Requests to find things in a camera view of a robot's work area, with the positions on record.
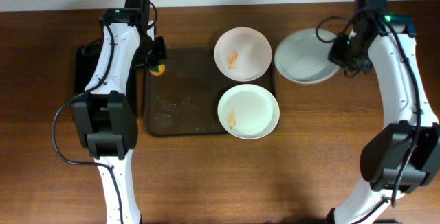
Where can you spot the white plate bottom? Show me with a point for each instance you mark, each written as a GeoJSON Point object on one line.
{"type": "Point", "coordinates": [248, 111]}

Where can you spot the white plate top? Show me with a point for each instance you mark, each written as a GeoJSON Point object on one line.
{"type": "Point", "coordinates": [242, 54]}

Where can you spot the black rectangular tray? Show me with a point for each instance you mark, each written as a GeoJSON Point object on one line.
{"type": "Point", "coordinates": [86, 61]}

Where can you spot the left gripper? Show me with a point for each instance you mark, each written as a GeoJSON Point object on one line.
{"type": "Point", "coordinates": [157, 53]}

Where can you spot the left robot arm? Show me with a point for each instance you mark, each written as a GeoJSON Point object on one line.
{"type": "Point", "coordinates": [104, 113]}

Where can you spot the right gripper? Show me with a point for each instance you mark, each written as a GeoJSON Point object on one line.
{"type": "Point", "coordinates": [346, 56]}

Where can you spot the white plate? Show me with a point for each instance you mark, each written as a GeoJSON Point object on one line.
{"type": "Point", "coordinates": [242, 54]}
{"type": "Point", "coordinates": [248, 111]}

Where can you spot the light blue plate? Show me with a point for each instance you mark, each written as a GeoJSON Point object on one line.
{"type": "Point", "coordinates": [302, 57]}

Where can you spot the yellow green sponge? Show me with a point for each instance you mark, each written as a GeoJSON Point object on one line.
{"type": "Point", "coordinates": [157, 70]}

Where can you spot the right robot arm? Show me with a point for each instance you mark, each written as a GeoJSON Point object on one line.
{"type": "Point", "coordinates": [405, 154]}

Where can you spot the brown plastic serving tray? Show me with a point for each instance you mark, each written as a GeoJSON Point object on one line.
{"type": "Point", "coordinates": [183, 100]}

